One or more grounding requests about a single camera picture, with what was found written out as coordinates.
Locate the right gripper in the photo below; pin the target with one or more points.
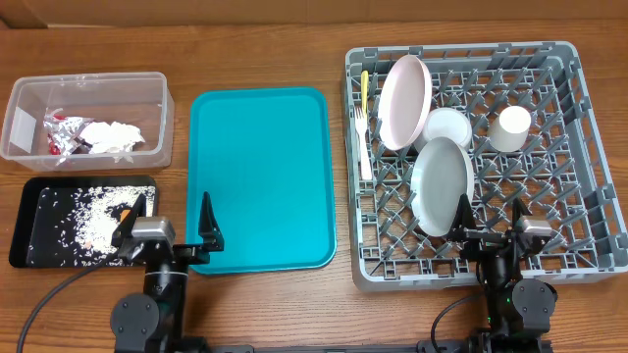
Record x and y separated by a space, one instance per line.
463 227

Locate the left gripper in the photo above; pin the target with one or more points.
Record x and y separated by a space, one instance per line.
198 253

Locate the orange food cube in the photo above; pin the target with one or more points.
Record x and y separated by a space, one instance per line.
124 214

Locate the grey-green plate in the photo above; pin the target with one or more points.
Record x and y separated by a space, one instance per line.
441 173

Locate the white paper cup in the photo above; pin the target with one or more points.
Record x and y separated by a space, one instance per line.
509 131

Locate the white napkin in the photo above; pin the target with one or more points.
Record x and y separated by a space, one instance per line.
110 138

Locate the rice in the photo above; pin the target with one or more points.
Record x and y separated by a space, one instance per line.
73 226

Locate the grey bowl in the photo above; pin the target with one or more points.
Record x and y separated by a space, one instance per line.
445 122

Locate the foil wrapper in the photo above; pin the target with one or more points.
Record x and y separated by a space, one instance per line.
63 133

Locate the pink plate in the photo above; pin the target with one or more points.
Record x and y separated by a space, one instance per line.
405 102

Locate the white plastic fork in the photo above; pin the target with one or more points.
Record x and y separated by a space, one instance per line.
361 129

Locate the yellow plastic spoon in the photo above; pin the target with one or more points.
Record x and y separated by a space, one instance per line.
364 81

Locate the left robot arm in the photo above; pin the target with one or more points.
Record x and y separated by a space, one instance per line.
152 320

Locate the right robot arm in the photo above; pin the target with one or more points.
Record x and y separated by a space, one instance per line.
519 308

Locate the grey dishwasher rack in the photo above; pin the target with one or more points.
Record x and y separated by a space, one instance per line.
560 173

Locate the black waste tray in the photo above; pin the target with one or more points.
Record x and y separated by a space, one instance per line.
31 191

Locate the teal serving tray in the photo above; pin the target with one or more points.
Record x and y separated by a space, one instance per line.
264 157

